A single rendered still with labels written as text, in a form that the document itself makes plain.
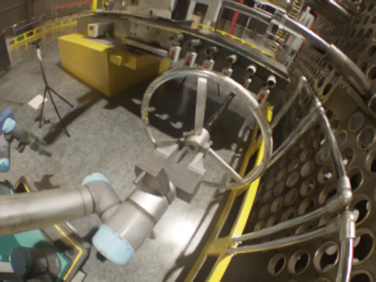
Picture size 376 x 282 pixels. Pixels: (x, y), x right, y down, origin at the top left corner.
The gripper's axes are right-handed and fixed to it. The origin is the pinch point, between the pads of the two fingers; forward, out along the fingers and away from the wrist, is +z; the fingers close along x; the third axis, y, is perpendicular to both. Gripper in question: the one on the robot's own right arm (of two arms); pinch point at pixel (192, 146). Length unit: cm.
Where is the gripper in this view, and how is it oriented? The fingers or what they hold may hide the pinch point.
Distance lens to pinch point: 39.5
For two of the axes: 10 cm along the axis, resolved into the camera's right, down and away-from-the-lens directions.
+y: -0.4, 7.3, 6.8
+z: 4.9, -5.8, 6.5
